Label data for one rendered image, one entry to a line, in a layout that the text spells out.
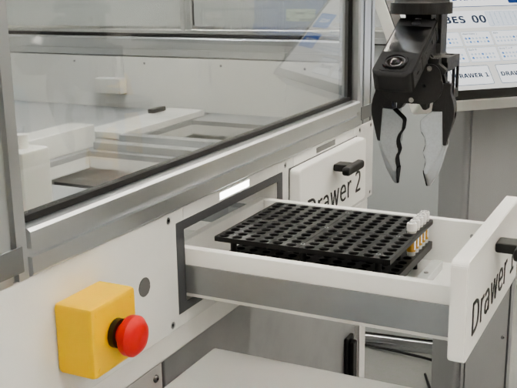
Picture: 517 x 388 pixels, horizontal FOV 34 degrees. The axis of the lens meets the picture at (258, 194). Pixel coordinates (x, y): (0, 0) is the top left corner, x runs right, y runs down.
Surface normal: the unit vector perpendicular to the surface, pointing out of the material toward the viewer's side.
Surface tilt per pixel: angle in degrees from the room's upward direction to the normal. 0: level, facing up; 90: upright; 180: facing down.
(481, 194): 90
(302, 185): 90
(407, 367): 0
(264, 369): 0
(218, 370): 0
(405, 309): 90
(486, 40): 50
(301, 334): 90
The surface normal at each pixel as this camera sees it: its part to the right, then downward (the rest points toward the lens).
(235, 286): -0.44, 0.23
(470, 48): 0.24, -0.45
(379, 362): -0.01, -0.97
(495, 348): 0.33, 0.23
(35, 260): 0.90, 0.10
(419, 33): -0.19, -0.74
